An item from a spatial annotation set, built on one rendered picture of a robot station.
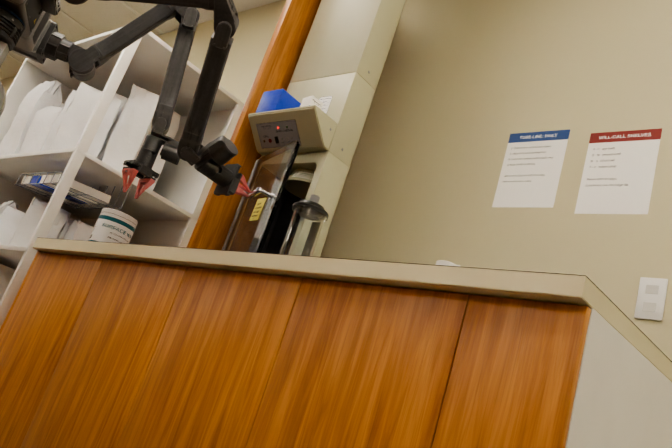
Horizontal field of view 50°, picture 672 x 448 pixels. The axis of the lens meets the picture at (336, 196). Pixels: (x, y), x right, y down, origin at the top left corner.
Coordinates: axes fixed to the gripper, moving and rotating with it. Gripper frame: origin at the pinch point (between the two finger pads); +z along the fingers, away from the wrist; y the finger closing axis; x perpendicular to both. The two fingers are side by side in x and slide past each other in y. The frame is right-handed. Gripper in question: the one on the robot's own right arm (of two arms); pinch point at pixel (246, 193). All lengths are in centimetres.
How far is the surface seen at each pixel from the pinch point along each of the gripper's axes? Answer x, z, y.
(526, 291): -109, -18, -29
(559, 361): -116, -15, -40
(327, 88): -3.8, 12.1, 46.5
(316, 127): -13.5, 5.4, 26.1
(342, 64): -7, 12, 56
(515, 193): -58, 55, 29
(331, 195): -14.9, 20.1, 9.8
